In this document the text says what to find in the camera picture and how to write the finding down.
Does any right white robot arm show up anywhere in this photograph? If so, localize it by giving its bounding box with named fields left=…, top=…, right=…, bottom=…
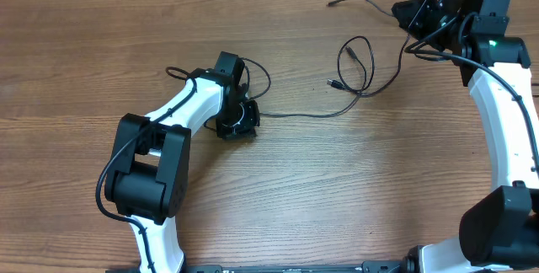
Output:
left=392, top=0, right=538, bottom=272

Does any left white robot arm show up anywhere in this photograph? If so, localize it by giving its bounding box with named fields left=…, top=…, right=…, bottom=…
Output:
left=95, top=51, right=260, bottom=272

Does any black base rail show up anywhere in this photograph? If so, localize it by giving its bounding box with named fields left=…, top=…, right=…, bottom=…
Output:
left=104, top=245, right=426, bottom=273

